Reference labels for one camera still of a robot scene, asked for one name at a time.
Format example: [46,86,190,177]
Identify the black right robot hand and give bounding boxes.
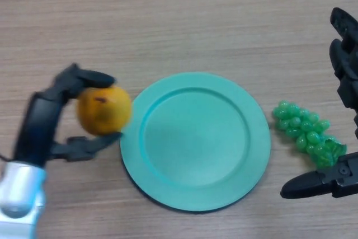
[280,7,358,200]

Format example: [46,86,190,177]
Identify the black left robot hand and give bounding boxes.
[13,63,121,168]

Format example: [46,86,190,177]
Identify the yellow pear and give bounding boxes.
[76,85,132,136]

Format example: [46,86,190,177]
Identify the green round plate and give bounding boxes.
[119,72,271,213]

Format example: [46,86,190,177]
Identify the green grape bunch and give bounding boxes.
[272,100,347,170]

